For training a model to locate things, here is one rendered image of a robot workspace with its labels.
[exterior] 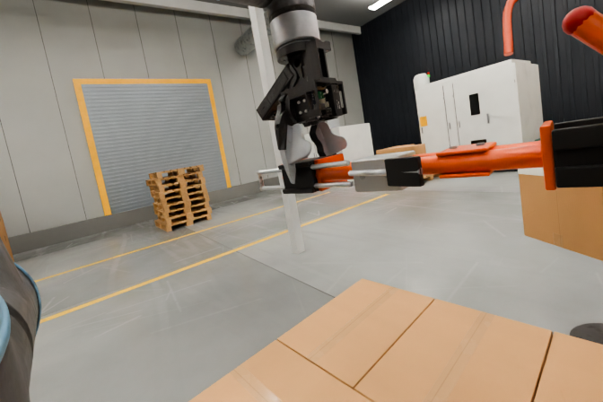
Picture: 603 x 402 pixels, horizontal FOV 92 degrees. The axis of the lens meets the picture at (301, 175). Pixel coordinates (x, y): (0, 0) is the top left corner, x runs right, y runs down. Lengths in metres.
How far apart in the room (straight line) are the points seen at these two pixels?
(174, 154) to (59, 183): 2.79
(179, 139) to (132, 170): 1.59
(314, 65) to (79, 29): 9.87
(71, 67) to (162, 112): 2.31
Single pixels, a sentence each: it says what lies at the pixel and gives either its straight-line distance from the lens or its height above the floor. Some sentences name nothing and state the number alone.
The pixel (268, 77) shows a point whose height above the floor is 2.18.
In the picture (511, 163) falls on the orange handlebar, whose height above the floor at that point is 1.25.
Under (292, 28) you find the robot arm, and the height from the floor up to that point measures 1.48.
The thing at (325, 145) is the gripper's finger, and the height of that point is 1.30.
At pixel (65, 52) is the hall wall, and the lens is 9.99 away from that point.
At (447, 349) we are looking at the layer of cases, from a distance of 1.25.
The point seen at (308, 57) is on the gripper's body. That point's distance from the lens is 0.47.
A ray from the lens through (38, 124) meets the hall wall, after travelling 9.57.
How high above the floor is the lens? 1.30
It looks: 5 degrees down
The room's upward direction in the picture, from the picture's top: 10 degrees counter-clockwise
